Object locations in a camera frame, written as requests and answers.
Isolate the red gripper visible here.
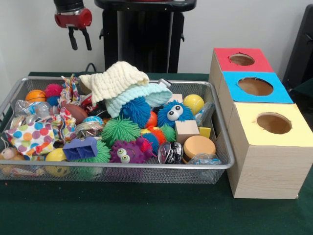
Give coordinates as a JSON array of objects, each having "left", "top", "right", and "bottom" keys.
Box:
[{"left": 54, "top": 7, "right": 93, "bottom": 51}]

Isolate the cream waffle cloth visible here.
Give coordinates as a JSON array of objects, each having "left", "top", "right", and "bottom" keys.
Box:
[{"left": 79, "top": 61, "right": 150, "bottom": 105}]

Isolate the red black packet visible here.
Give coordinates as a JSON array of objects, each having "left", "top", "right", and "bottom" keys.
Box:
[{"left": 81, "top": 94, "right": 98, "bottom": 114}]

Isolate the clear blue plastic packet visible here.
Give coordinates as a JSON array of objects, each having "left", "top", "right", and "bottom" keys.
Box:
[{"left": 194, "top": 103, "right": 216, "bottom": 127}]

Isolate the clear mesh bin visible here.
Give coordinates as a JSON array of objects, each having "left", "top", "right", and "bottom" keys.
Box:
[{"left": 0, "top": 76, "right": 235, "bottom": 184}]

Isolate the wooden box with three holes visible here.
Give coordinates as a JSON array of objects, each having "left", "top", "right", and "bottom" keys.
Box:
[{"left": 209, "top": 47, "right": 313, "bottom": 200}]

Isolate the pink spiky ball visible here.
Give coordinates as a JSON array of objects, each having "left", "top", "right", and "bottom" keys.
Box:
[{"left": 44, "top": 83, "right": 64, "bottom": 98}]

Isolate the small orange basketball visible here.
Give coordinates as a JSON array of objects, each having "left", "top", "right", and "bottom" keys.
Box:
[{"left": 25, "top": 90, "right": 47, "bottom": 104}]

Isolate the brown toy football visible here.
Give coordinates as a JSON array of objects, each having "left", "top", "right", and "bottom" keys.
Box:
[{"left": 64, "top": 103, "right": 89, "bottom": 125}]

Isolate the blue globe ball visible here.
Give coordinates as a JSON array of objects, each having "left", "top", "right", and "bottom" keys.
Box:
[{"left": 82, "top": 116, "right": 104, "bottom": 125}]

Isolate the mint green knit cloth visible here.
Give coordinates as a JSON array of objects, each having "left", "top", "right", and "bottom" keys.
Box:
[{"left": 105, "top": 82, "right": 173, "bottom": 119}]

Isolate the silver can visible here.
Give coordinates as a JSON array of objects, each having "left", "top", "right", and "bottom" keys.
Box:
[{"left": 75, "top": 121, "right": 104, "bottom": 139}]

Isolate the small green spiky ball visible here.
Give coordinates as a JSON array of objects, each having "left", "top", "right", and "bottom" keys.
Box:
[{"left": 100, "top": 117, "right": 141, "bottom": 146}]

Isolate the polka dot cloth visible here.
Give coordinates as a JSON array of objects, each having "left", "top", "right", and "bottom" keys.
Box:
[{"left": 5, "top": 115, "right": 74, "bottom": 161}]

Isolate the purple plastic block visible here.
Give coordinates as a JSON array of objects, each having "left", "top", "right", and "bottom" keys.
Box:
[{"left": 63, "top": 137, "right": 99, "bottom": 161}]

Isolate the large green spiky ball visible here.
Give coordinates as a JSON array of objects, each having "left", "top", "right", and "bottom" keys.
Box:
[{"left": 73, "top": 140, "right": 112, "bottom": 165}]

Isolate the blue fuzzy ball with eyes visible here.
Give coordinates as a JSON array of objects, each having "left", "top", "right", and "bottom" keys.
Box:
[{"left": 156, "top": 100, "right": 194, "bottom": 129}]

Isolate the purple spiky ball with eyes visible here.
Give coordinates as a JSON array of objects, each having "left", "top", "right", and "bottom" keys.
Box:
[{"left": 110, "top": 137, "right": 153, "bottom": 165}]

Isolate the yellow smiley ball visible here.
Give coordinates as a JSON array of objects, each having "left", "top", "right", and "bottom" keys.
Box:
[{"left": 45, "top": 148, "right": 72, "bottom": 177}]

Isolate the wooden cube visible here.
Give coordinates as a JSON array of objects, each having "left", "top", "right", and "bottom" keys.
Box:
[{"left": 175, "top": 120, "right": 200, "bottom": 144}]

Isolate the yellow block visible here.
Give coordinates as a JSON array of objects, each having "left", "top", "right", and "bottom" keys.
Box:
[{"left": 198, "top": 126, "right": 212, "bottom": 140}]

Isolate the round wooden disc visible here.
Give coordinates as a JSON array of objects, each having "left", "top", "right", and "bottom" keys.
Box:
[{"left": 182, "top": 135, "right": 217, "bottom": 162}]

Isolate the clear crumpled plastic packet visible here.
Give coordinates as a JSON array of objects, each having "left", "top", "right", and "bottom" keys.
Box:
[{"left": 188, "top": 153, "right": 223, "bottom": 166}]

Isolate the black chair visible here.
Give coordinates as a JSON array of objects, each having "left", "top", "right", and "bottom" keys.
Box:
[{"left": 284, "top": 5, "right": 313, "bottom": 91}]

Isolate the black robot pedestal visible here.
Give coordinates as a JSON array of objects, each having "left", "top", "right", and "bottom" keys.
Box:
[{"left": 94, "top": 0, "right": 197, "bottom": 74}]

